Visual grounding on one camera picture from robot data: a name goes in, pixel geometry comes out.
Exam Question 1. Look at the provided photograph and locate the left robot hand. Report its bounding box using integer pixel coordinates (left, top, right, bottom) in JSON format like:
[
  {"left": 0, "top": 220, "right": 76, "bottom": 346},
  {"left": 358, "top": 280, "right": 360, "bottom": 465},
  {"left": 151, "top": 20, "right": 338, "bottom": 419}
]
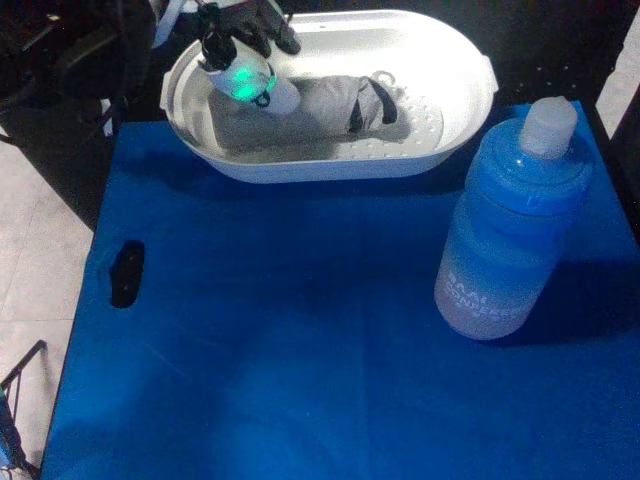
[{"left": 197, "top": 0, "right": 304, "bottom": 117}]

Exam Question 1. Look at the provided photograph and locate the grey cloth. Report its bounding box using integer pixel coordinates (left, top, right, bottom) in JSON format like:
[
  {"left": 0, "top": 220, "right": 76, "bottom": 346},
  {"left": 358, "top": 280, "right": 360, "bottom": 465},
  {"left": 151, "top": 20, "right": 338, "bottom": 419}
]
[{"left": 209, "top": 74, "right": 414, "bottom": 151}]

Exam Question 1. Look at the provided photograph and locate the blue water bottle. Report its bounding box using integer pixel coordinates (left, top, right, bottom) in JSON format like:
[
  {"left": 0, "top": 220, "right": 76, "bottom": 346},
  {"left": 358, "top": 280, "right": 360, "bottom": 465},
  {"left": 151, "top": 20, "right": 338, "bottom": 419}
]
[{"left": 433, "top": 96, "right": 594, "bottom": 342}]

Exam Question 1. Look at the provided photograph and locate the white oval plastic tub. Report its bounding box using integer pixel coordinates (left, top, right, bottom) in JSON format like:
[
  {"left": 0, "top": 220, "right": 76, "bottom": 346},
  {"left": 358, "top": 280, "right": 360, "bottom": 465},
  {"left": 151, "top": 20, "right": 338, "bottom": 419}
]
[{"left": 159, "top": 8, "right": 500, "bottom": 185}]

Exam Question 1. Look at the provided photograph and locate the black metal stand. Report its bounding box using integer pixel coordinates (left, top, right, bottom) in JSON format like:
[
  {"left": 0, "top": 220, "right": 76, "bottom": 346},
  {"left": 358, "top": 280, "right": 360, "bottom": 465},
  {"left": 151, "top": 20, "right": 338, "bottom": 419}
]
[{"left": 0, "top": 339, "right": 49, "bottom": 480}]

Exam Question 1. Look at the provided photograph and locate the black equipment frame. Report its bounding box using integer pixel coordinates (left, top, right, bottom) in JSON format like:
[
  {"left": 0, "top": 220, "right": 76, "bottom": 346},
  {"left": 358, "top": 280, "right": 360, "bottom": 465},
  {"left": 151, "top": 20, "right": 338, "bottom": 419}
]
[{"left": 0, "top": 0, "right": 166, "bottom": 146}]

